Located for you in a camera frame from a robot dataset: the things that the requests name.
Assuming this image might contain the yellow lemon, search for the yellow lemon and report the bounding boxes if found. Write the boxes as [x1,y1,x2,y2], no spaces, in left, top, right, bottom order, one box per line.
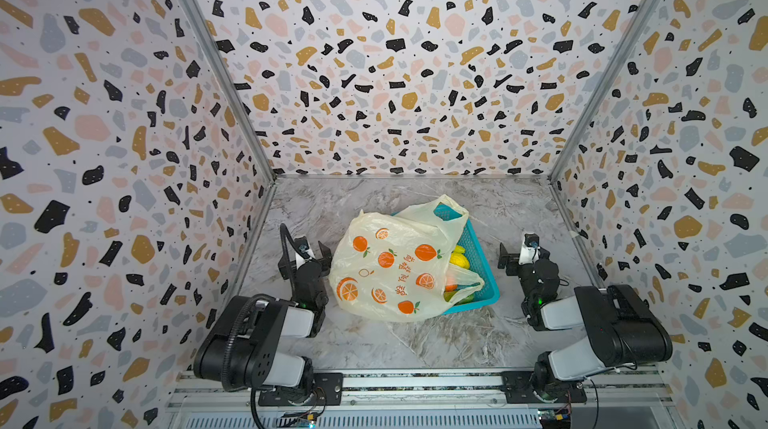
[450,252,471,270]

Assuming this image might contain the yellow plastic bag orange prints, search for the yellow plastic bag orange prints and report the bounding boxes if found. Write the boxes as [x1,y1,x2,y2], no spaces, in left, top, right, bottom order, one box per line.
[328,195,484,323]

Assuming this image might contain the green yellow mango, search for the green yellow mango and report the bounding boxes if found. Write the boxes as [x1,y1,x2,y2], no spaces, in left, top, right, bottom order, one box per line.
[450,284,484,305]

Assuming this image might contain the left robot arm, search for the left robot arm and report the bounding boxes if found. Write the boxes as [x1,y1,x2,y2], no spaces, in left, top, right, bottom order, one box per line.
[192,245,332,399]

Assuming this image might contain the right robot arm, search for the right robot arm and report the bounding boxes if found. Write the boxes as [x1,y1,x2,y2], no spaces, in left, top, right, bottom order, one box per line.
[498,242,673,402]

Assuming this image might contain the teal plastic basket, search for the teal plastic basket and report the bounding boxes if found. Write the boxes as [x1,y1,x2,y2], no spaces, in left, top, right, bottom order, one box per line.
[433,202,500,315]

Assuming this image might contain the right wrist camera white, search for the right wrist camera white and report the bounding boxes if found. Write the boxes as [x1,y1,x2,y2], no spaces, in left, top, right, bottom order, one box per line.
[518,233,540,265]

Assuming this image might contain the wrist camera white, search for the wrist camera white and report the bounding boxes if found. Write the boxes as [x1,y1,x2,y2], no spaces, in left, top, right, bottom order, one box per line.
[518,233,540,265]
[294,237,315,269]

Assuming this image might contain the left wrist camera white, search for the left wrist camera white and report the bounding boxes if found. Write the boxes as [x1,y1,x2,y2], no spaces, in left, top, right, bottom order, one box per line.
[294,237,315,269]

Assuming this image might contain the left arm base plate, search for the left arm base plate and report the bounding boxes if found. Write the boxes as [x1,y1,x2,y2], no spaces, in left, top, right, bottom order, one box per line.
[258,372,344,407]

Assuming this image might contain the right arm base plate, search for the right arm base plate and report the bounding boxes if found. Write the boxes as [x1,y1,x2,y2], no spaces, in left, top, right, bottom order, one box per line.
[501,371,587,404]

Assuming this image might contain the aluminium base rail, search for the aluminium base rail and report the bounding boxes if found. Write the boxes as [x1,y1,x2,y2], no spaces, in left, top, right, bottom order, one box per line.
[158,367,685,428]

